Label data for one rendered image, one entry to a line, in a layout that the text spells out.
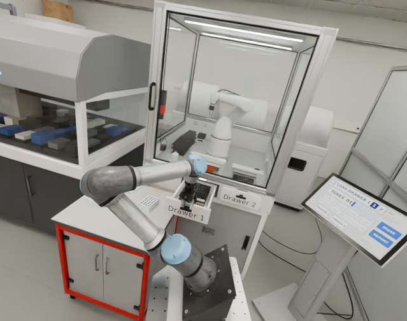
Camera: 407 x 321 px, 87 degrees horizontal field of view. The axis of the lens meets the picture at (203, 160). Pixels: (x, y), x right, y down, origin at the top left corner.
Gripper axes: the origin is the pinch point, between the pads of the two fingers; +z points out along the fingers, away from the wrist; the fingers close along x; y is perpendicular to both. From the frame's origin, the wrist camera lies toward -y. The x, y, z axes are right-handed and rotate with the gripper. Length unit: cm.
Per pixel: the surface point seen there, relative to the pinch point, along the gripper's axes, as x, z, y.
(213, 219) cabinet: 16.4, 30.2, -34.5
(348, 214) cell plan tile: 93, -15, -17
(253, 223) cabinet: 46, 23, -34
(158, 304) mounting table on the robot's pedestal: 5, 15, 50
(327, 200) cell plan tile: 85, -15, -29
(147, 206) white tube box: -27.1, 10.7, -3.4
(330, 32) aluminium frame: 52, -106, -33
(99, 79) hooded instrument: -80, -59, -28
